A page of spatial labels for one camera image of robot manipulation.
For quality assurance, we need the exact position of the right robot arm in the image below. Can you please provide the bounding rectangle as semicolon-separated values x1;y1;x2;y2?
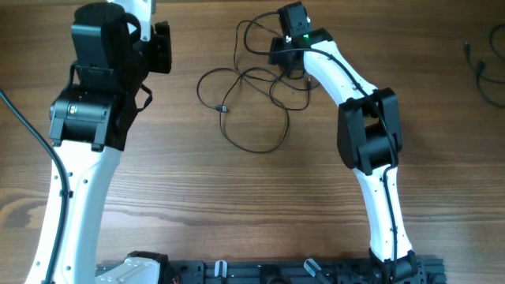
270;2;417;283

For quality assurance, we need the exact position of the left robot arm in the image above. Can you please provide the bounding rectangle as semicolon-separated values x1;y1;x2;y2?
27;0;172;283

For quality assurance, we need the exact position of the left camera black cable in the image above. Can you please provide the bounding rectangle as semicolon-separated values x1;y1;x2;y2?
0;89;74;284

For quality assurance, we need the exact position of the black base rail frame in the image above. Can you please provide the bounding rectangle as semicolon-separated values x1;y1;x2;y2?
95;258;447;284

